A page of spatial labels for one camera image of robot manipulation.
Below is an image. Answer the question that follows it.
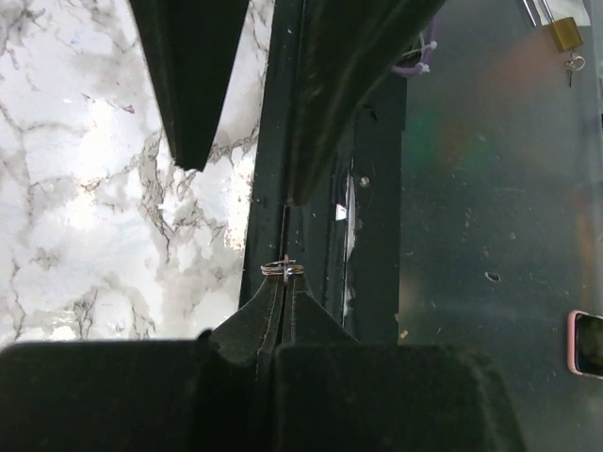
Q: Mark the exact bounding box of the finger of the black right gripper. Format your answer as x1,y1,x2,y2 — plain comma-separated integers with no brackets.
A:
287,0,443,206
129,0,249,170

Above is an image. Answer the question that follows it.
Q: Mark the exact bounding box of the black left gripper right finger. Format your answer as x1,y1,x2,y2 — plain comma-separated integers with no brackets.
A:
275,276,525,451

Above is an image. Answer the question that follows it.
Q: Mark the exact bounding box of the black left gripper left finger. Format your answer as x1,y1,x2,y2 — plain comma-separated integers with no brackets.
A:
1,277,284,451

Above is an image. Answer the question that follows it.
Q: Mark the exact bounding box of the small silver key with ring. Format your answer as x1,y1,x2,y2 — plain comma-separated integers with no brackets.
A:
260,254,304,283

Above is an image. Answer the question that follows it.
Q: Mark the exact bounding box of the hanging brass padlock with keys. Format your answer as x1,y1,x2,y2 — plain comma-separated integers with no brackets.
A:
522,0,586,88

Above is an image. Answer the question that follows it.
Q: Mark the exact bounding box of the pink cased phone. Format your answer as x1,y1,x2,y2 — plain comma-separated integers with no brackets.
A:
567,310,603,379

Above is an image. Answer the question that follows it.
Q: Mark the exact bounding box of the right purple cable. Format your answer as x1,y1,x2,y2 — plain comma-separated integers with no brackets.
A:
391,11,442,77

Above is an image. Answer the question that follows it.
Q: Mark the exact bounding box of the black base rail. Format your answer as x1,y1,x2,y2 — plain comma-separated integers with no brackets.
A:
239,1,407,344

